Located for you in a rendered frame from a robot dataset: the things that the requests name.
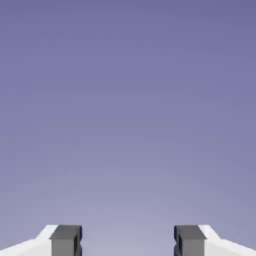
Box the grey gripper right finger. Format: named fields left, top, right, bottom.
left=173, top=224, right=256, bottom=256

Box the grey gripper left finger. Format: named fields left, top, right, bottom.
left=0, top=224, right=83, bottom=256

